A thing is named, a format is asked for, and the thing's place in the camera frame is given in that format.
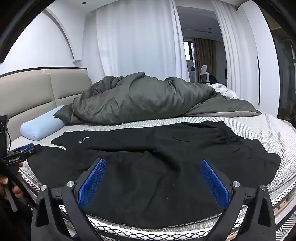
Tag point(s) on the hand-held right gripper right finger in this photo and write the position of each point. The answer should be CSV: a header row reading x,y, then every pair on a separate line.
x,y
215,183

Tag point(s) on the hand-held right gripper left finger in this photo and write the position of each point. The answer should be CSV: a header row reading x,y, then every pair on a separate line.
x,y
91,183

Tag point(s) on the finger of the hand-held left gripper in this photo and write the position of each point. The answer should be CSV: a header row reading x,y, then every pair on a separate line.
x,y
26,147
34,150

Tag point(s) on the black pants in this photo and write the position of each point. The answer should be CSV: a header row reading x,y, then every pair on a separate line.
x,y
150,176

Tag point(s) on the person's left hand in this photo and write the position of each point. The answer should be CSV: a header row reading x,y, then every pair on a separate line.
x,y
17,191

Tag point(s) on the light blue pillow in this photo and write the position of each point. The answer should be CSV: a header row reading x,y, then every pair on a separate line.
x,y
39,127

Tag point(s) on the beige padded headboard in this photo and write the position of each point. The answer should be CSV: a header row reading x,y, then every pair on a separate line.
x,y
30,92

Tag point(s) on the hexagon patterned bed mattress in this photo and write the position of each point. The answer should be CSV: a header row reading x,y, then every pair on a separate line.
x,y
266,129

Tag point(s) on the white crumpled cloth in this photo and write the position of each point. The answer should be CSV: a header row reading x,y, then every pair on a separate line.
x,y
224,91

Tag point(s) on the grey duvet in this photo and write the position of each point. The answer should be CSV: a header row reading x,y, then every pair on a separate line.
x,y
143,97

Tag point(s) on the white office chair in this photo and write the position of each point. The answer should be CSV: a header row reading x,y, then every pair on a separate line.
x,y
204,73

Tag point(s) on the brown curtain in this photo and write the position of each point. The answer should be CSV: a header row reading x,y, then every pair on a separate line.
x,y
204,58

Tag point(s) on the window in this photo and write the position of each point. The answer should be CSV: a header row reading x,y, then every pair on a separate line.
x,y
187,53

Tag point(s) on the narrow white curtain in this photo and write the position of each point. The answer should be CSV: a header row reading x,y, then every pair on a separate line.
x,y
233,51

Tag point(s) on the white wardrobe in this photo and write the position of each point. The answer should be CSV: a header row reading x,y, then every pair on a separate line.
x,y
263,58

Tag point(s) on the wide white curtain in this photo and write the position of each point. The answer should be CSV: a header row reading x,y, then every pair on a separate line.
x,y
138,39

